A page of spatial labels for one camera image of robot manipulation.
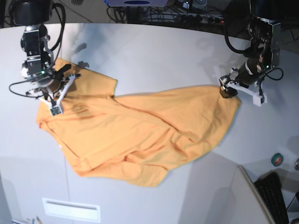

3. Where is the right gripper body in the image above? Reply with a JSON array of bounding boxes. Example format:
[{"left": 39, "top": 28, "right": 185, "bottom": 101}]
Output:
[{"left": 25, "top": 64, "right": 81, "bottom": 101}]

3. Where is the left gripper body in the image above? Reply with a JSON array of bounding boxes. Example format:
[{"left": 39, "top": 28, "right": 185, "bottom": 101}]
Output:
[{"left": 219, "top": 59, "right": 266, "bottom": 96}]

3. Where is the orange t-shirt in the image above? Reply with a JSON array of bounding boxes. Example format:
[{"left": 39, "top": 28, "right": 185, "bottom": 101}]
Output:
[{"left": 36, "top": 64, "right": 241, "bottom": 187}]

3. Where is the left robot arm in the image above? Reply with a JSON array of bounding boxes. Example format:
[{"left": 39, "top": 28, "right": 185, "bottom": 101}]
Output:
[{"left": 219, "top": 0, "right": 284, "bottom": 102}]

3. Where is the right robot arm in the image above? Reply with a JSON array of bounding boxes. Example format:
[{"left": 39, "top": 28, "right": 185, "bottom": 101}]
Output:
[{"left": 10, "top": 0, "right": 71, "bottom": 106}]

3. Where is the black power strip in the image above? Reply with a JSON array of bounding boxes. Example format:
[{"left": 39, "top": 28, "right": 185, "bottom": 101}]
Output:
[{"left": 178, "top": 14, "right": 224, "bottom": 24}]

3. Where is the green tape roll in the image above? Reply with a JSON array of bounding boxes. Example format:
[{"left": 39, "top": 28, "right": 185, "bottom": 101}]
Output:
[{"left": 271, "top": 153, "right": 284, "bottom": 167}]

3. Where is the silver metal knob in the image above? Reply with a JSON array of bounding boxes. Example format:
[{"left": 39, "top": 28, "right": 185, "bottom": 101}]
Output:
[{"left": 294, "top": 159, "right": 299, "bottom": 171}]

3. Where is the black keyboard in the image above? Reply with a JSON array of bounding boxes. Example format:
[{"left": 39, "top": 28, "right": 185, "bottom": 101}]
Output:
[{"left": 254, "top": 172, "right": 289, "bottom": 224}]

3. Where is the white partition board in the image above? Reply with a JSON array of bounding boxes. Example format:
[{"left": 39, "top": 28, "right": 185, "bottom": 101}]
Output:
[{"left": 230, "top": 166, "right": 275, "bottom": 224}]

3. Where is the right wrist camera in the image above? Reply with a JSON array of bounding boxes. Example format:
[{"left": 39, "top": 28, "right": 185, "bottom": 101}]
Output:
[{"left": 49, "top": 105, "right": 63, "bottom": 117}]

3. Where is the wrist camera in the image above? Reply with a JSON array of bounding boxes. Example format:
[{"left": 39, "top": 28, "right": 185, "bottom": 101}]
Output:
[
  {"left": 252, "top": 94, "right": 267, "bottom": 107},
  {"left": 49, "top": 105, "right": 63, "bottom": 117}
]

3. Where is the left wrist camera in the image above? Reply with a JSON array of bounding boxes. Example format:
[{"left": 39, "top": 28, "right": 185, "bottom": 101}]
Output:
[{"left": 252, "top": 94, "right": 267, "bottom": 107}]

